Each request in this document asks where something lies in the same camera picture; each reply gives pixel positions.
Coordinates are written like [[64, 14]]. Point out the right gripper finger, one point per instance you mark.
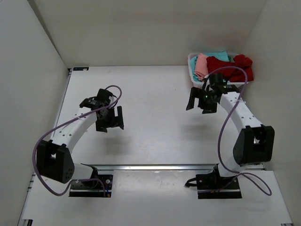
[[194, 93], [209, 108]]

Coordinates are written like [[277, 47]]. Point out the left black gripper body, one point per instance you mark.
[[109, 117]]

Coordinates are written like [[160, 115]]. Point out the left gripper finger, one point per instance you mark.
[[101, 126], [119, 117]]

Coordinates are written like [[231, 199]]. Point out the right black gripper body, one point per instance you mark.
[[205, 97]]

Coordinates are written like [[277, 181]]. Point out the red t shirt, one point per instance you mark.
[[230, 70]]

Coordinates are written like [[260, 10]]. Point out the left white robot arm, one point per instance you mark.
[[53, 157]]

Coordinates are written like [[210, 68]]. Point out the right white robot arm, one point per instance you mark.
[[254, 144]]

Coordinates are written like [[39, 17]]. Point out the white plastic laundry basket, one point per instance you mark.
[[231, 57]]

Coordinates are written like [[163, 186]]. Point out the pink t shirt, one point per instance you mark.
[[201, 70]]

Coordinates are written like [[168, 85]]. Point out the teal t shirt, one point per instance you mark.
[[193, 58]]

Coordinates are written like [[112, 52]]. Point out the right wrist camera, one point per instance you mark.
[[215, 80]]

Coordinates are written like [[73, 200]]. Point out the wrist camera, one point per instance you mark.
[[215, 80], [104, 96]]

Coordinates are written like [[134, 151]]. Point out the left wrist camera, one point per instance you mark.
[[104, 96]]

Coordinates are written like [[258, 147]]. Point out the aluminium rail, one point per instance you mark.
[[156, 167]]

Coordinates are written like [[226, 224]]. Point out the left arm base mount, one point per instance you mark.
[[99, 188]]

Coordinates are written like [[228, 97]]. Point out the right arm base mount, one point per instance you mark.
[[213, 186]]

